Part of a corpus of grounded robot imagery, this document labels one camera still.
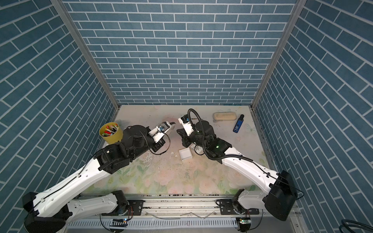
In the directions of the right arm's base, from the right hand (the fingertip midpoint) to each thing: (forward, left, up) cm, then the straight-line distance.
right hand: (179, 131), depth 72 cm
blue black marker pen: (+27, -39, -24) cm, 53 cm away
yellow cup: (+2, +39, -13) cm, 42 cm away
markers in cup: (+8, +47, -15) cm, 50 cm away
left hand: (-4, +4, +5) cm, 7 cm away
